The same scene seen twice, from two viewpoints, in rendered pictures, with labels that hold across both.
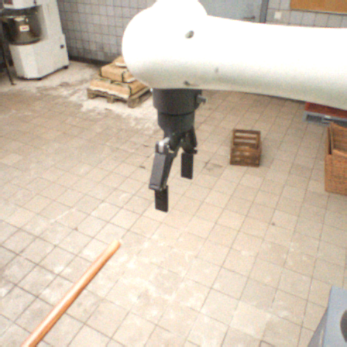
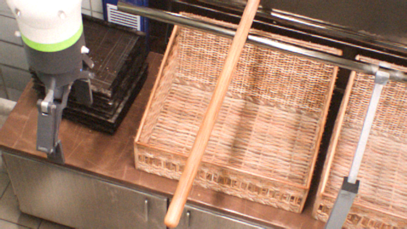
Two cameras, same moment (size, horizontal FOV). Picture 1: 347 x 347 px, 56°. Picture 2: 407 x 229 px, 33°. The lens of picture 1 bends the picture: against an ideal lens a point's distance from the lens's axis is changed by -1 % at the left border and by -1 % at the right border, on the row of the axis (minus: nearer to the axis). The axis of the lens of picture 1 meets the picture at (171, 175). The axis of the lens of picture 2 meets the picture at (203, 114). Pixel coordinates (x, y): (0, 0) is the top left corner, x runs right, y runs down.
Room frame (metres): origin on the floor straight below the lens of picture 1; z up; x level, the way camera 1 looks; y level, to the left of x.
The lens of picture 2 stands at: (1.35, 0.05, 2.49)
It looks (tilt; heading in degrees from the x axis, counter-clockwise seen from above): 53 degrees down; 166
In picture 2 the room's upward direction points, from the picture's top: 5 degrees clockwise
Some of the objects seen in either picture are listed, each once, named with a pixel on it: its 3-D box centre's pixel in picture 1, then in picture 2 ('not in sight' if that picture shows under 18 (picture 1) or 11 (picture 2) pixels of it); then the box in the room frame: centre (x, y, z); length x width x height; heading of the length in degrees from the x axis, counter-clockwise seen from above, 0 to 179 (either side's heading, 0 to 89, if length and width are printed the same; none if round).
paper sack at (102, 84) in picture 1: (109, 79); not in sight; (4.71, 0.90, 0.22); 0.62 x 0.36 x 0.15; 158
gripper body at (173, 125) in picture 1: (176, 128); (60, 72); (0.60, -0.01, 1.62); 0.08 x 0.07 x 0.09; 154
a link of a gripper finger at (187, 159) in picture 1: (187, 166); (54, 150); (0.66, -0.04, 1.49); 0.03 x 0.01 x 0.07; 64
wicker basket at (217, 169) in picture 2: not in sight; (238, 109); (0.06, 0.49, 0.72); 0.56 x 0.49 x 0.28; 64
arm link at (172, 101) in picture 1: (178, 94); (51, 40); (0.60, -0.01, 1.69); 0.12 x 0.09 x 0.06; 64
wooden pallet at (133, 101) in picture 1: (132, 84); not in sight; (4.89, 0.60, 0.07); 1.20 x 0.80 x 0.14; 153
